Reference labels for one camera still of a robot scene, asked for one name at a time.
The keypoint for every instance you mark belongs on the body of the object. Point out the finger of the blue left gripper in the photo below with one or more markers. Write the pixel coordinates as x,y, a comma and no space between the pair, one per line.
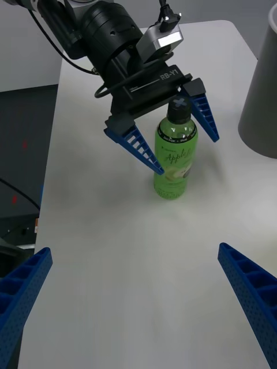
135,144
206,115

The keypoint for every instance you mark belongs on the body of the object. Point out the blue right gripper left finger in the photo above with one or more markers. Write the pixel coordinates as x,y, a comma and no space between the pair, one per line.
20,302

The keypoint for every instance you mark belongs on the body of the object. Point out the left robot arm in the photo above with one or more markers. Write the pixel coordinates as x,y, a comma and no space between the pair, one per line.
106,26

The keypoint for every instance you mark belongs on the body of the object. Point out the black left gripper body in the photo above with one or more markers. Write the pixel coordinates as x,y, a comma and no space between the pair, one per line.
150,92

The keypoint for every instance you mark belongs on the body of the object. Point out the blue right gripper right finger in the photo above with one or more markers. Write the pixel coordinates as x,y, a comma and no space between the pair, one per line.
254,305

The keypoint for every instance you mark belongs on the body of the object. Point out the green plastic bottle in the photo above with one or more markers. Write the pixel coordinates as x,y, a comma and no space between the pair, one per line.
173,178

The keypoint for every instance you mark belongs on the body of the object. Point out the grey waste bin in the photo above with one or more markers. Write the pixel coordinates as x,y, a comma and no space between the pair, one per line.
265,101

